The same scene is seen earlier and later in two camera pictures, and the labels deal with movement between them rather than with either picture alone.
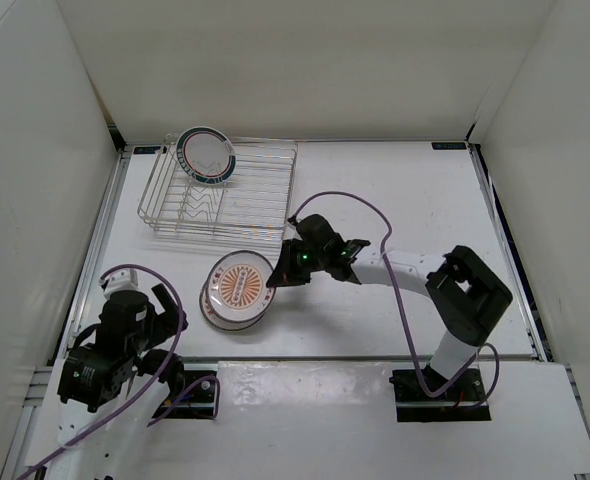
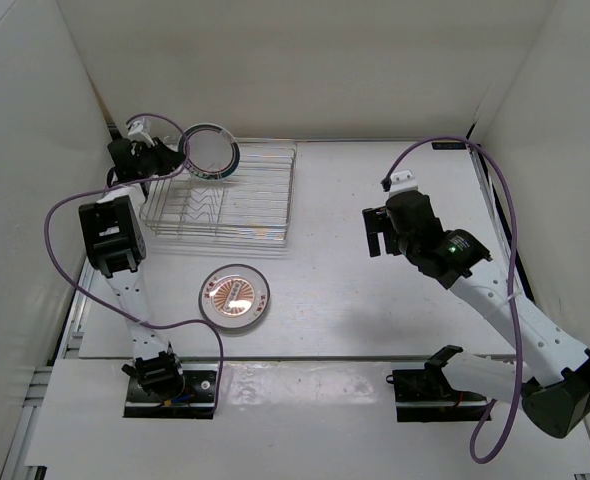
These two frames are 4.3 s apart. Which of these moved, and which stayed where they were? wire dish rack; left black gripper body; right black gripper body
Moved: right black gripper body; left black gripper body
Stayed: wire dish rack
